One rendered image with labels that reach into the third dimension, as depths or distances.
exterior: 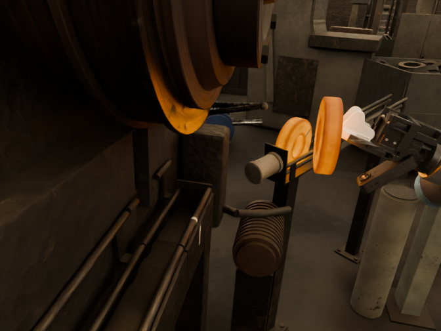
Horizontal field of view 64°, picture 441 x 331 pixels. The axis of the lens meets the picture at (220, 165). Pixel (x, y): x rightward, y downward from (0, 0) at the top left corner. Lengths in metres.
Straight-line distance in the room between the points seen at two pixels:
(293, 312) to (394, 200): 0.57
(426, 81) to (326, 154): 1.99
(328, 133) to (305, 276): 1.06
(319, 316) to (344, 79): 2.12
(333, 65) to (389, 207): 2.02
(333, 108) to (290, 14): 2.55
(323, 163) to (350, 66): 2.48
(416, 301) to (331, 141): 1.04
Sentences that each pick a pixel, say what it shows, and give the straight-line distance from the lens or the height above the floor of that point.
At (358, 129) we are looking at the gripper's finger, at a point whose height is 0.85.
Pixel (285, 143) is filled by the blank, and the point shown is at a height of 0.73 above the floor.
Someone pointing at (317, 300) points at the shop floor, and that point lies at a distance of 1.55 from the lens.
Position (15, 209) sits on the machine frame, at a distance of 0.37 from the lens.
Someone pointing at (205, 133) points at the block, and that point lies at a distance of 0.76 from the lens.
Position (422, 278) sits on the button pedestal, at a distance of 1.53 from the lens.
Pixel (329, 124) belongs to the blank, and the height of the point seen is 0.87.
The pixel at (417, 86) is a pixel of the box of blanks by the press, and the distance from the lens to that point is 2.60.
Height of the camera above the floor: 1.05
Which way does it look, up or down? 24 degrees down
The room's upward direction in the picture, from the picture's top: 4 degrees clockwise
